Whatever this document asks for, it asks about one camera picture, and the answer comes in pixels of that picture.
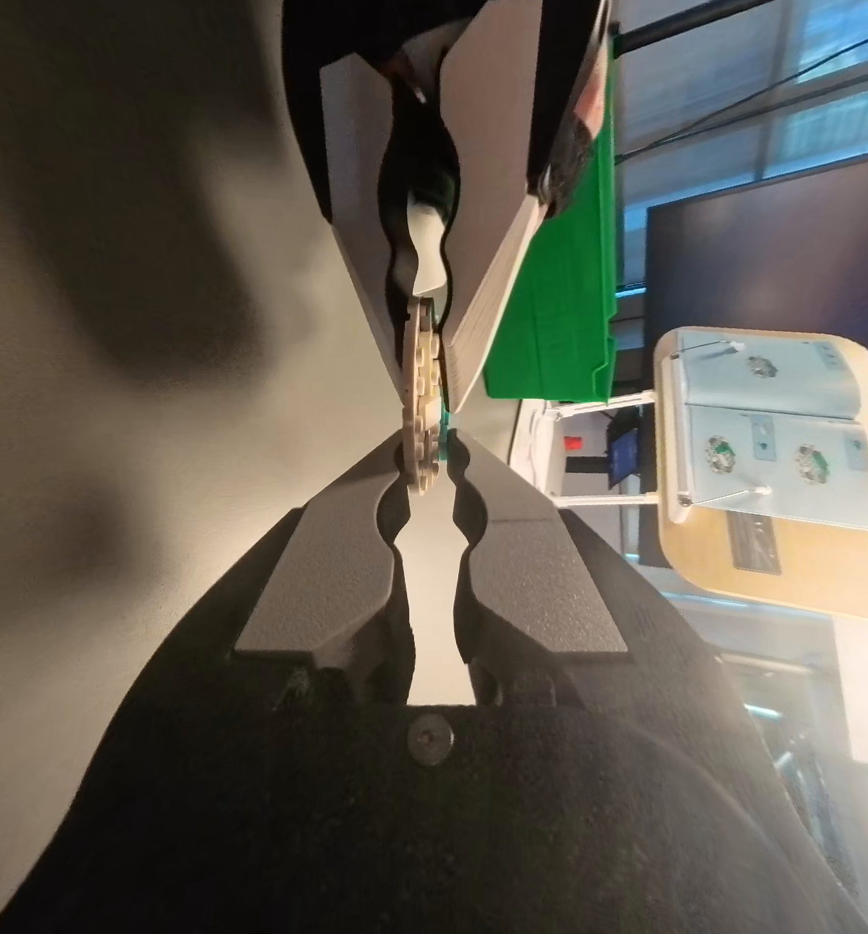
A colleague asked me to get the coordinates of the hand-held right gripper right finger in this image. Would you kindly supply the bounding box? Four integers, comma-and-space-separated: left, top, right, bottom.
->
449, 431, 630, 703

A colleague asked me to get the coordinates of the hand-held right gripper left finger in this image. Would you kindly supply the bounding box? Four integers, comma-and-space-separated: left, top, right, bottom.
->
233, 431, 416, 703

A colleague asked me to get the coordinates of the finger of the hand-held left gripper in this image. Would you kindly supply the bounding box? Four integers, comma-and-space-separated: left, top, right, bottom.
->
438, 0, 603, 414
319, 58, 418, 410

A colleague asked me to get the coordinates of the round white lego plate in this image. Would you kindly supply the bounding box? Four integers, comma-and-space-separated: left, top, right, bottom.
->
401, 294, 451, 499

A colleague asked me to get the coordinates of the person's left hand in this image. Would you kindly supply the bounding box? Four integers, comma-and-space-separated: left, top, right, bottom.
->
569, 69, 612, 143

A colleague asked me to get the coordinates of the small black blue device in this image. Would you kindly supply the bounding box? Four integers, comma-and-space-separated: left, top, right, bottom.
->
604, 409, 645, 488

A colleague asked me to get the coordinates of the black light stand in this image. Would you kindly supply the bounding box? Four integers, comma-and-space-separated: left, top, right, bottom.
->
616, 0, 771, 54

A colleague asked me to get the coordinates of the green plastic bin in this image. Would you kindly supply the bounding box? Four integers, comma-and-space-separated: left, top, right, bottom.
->
482, 15, 622, 404

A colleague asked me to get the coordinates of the large black screen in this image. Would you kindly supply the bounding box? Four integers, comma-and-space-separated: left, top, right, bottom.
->
644, 149, 868, 420

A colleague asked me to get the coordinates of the glass window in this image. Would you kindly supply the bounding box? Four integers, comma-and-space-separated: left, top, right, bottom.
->
615, 0, 868, 220

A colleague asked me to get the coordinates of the light blue instruction booklet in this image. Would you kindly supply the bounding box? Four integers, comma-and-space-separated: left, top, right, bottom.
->
678, 328, 868, 535

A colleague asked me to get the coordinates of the white elastic page cord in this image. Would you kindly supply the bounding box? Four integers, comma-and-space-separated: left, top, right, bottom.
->
678, 485, 772, 508
669, 339, 743, 363

